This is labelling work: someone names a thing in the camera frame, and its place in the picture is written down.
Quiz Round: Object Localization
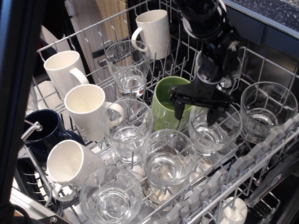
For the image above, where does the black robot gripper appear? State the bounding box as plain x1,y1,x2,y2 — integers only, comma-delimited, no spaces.
170,78,235,126

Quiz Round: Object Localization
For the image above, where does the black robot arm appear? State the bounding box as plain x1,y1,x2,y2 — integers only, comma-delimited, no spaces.
170,0,240,125

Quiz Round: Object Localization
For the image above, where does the green ceramic mug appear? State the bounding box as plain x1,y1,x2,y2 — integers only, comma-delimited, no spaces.
151,76,192,131

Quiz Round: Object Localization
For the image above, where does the clear glass behind gripper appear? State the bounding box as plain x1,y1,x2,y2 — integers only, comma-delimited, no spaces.
193,51,242,93

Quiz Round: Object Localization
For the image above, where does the grey plastic tine holder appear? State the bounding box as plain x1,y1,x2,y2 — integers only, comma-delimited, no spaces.
154,115,299,224

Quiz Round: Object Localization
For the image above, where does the tall clear glass back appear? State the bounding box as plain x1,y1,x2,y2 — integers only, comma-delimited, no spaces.
105,40,150,98

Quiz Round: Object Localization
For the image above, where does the white mug back centre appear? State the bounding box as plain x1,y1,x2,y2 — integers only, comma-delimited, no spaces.
131,9,171,60

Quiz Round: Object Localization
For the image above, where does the white mug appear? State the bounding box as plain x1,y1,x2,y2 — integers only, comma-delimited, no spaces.
64,84,124,141
46,140,106,202
43,50,89,99
131,9,171,60

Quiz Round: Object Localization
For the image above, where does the white rack wheel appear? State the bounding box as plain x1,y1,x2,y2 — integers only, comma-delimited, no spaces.
219,197,248,224

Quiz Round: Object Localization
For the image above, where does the white mug middle left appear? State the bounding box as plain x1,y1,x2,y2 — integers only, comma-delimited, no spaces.
64,84,124,141

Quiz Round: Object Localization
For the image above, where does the clear glass front bottom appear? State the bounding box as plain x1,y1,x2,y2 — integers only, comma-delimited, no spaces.
80,167,142,224

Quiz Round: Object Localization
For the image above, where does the white mug front left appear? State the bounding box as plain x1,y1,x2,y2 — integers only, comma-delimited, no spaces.
46,140,106,202

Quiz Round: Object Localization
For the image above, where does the white mug back left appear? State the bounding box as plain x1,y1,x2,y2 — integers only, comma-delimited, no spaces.
43,50,89,99

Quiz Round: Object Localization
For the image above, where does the dark blue mug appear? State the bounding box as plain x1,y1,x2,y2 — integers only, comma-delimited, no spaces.
25,109,84,166

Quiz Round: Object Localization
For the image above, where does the metal wire dishwasher rack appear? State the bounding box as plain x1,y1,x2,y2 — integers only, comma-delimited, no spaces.
11,0,299,224

